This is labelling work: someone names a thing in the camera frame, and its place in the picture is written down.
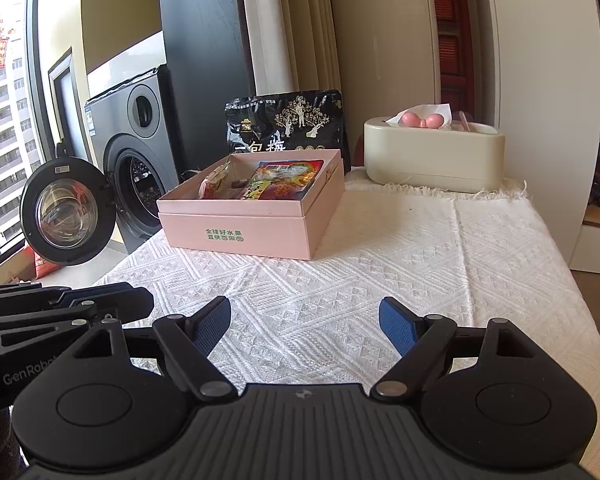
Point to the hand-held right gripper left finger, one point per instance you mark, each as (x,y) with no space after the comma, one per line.
(212,322)

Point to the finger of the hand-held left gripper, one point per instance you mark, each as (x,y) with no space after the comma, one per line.
(125,302)
(25,294)

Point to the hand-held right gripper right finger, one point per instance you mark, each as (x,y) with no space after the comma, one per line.
(397,322)

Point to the pink cardboard box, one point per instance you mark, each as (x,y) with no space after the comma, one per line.
(240,235)

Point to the yellow cake packet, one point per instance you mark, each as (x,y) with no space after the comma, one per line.
(215,180)

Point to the dark red packet yellow label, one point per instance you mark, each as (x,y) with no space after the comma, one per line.
(280,182)

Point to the orange bag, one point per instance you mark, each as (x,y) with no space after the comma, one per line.
(42,265)

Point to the white textured tablecloth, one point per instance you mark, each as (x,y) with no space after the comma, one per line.
(330,285)

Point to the washing machine door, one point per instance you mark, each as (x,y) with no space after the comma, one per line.
(67,210)

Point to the cream tissue box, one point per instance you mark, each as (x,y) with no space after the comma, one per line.
(430,160)

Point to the grey washing machine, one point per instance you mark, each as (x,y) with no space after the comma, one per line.
(140,125)

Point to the pink bow ornament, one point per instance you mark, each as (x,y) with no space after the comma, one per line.
(422,120)

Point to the white tissue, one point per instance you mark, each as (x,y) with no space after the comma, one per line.
(430,108)

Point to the black gold-printed snack bag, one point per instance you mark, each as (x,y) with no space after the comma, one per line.
(290,120)

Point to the white laundry counter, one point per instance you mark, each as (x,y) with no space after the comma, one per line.
(125,60)

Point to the tall black cabinet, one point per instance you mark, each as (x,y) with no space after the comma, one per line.
(205,35)

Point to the red-brown wooden door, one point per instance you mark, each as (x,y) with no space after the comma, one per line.
(447,35)

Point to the beige curtain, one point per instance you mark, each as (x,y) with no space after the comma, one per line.
(290,25)

